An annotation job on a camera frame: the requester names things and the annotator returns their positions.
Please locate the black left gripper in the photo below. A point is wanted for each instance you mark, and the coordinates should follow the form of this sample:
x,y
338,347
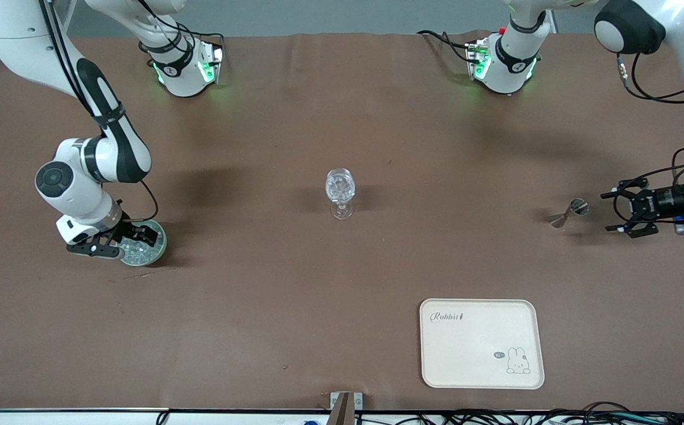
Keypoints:
x,y
665,203

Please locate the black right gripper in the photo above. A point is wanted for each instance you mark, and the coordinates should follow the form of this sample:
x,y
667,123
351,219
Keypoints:
x,y
126,229

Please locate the steel double jigger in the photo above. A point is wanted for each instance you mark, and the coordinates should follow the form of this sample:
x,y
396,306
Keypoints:
x,y
578,206

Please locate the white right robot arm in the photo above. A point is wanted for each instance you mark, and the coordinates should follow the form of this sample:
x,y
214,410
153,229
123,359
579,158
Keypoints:
x,y
23,47

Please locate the heap of clear ice cubes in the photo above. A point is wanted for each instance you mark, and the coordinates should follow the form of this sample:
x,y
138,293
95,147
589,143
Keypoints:
x,y
141,254

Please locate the clear stemmed wine glass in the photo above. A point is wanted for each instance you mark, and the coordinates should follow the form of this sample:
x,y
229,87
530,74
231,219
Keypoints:
x,y
340,186

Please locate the pale green round bowl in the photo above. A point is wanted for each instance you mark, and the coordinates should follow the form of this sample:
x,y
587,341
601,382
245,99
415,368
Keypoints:
x,y
156,251

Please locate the brown table cover mat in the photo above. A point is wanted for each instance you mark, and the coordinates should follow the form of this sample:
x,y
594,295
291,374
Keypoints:
x,y
259,295

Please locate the cream rabbit print tray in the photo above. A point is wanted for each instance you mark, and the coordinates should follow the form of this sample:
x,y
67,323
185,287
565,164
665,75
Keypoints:
x,y
472,360

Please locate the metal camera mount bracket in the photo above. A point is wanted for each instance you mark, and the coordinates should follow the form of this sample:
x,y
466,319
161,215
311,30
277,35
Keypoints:
x,y
358,402

